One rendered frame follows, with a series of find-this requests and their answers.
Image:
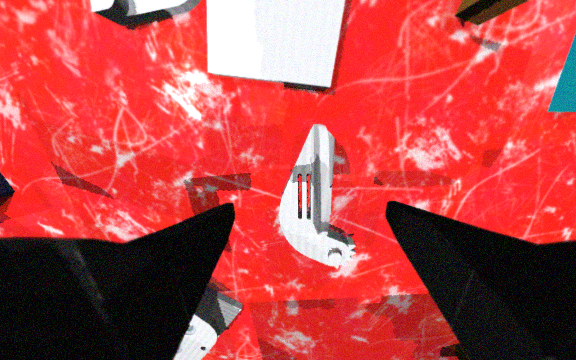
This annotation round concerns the tan cube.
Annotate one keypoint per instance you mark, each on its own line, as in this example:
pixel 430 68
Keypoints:
pixel 480 11

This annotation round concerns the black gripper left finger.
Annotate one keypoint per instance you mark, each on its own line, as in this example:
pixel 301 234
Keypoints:
pixel 145 291

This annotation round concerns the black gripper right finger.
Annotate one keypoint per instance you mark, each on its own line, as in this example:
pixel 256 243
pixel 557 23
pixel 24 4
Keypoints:
pixel 503 297

